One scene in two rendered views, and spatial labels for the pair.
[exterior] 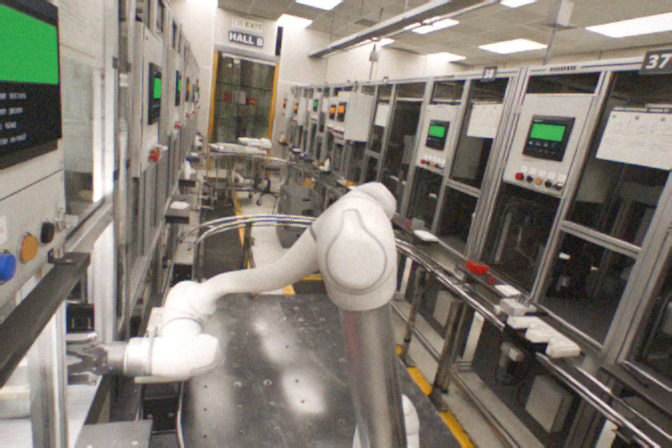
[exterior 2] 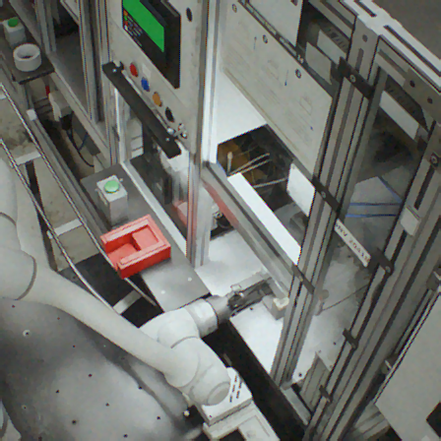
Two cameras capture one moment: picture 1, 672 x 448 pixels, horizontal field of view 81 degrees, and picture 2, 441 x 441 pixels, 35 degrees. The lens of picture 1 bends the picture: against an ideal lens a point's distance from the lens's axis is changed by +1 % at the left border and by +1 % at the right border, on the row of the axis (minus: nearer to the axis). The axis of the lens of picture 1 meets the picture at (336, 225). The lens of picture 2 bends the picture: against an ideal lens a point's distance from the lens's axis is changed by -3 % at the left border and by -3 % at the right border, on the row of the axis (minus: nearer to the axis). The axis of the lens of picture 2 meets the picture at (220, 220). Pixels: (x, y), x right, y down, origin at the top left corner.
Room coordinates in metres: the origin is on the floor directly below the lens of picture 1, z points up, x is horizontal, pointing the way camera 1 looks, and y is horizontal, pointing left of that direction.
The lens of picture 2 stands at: (1.68, 0.19, 2.61)
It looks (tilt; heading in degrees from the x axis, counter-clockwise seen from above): 53 degrees down; 163
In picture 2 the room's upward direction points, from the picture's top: 5 degrees clockwise
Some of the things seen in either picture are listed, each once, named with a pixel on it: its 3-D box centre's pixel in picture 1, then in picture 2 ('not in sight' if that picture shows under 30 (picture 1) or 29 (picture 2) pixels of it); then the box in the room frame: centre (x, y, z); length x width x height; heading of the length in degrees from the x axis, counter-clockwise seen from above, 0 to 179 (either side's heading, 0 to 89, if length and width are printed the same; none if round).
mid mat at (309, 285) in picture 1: (315, 298); not in sight; (3.28, 0.08, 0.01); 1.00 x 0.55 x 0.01; 19
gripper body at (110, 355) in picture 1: (105, 358); (225, 305); (0.79, 0.49, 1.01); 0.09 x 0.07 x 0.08; 109
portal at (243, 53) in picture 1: (242, 114); not in sight; (8.91, 2.43, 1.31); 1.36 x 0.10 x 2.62; 109
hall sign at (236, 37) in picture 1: (246, 39); not in sight; (8.84, 2.47, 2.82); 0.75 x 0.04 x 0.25; 109
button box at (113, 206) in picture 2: not in sight; (115, 199); (0.37, 0.26, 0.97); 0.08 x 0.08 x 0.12; 19
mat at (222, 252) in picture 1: (222, 216); not in sight; (5.35, 1.61, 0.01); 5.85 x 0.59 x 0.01; 19
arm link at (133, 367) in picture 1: (139, 357); (201, 318); (0.82, 0.42, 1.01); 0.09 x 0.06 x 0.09; 19
